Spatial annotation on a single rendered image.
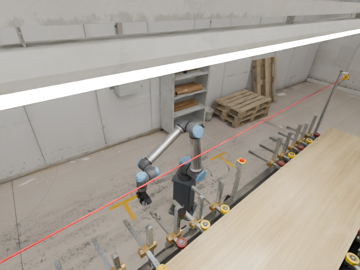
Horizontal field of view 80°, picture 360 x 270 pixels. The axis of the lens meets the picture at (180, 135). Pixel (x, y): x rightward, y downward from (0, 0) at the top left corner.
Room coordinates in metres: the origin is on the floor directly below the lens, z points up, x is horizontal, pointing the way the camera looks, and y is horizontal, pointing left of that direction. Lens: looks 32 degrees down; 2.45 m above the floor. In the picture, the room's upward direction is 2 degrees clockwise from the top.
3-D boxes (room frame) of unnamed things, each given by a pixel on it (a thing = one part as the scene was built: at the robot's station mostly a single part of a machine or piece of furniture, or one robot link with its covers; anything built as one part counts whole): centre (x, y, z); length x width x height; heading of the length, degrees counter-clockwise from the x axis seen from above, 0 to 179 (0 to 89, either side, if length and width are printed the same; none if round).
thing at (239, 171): (1.54, -0.57, 0.93); 0.05 x 0.05 x 0.45; 42
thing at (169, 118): (4.12, -0.06, 0.78); 0.90 x 0.45 x 1.55; 128
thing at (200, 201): (1.20, -0.19, 0.87); 0.04 x 0.04 x 0.48; 42
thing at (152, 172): (1.42, 0.24, 1.14); 0.12 x 0.12 x 0.09; 44
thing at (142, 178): (1.34, 0.31, 1.14); 0.10 x 0.09 x 0.12; 134
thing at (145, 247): (0.86, 0.20, 0.95); 0.14 x 0.06 x 0.05; 132
